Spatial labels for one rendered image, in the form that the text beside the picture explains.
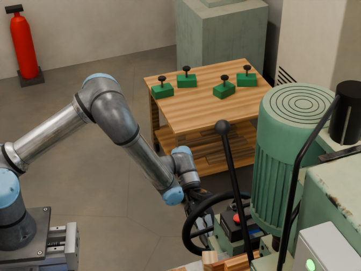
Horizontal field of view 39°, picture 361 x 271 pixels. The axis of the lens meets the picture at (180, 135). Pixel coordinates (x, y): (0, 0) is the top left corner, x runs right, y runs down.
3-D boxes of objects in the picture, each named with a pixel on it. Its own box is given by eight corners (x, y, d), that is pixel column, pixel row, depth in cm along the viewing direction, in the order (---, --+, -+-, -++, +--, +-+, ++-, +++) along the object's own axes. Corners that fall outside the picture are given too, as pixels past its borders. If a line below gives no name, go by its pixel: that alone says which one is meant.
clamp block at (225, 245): (254, 222, 164) (257, 202, 159) (275, 254, 154) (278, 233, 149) (211, 235, 160) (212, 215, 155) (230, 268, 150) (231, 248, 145)
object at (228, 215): (254, 205, 158) (255, 192, 154) (271, 230, 149) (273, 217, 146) (215, 217, 154) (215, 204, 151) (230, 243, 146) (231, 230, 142)
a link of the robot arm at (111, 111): (124, 104, 149) (193, 196, 181) (115, 85, 157) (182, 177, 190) (91, 126, 149) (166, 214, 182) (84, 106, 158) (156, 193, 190)
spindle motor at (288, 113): (300, 179, 132) (317, 74, 113) (339, 227, 119) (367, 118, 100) (237, 197, 127) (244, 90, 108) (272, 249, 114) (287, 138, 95)
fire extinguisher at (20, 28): (41, 71, 413) (26, -1, 377) (44, 83, 399) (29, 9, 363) (17, 76, 408) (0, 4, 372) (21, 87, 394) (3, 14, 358)
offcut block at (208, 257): (202, 259, 149) (202, 251, 147) (216, 258, 149) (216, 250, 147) (203, 272, 146) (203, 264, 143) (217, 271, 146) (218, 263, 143)
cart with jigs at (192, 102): (240, 127, 350) (245, 41, 311) (280, 180, 307) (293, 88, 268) (147, 148, 333) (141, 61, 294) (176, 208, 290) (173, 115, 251)
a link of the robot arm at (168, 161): (150, 173, 183) (179, 168, 187) (141, 155, 192) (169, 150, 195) (150, 190, 188) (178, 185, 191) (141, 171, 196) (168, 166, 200)
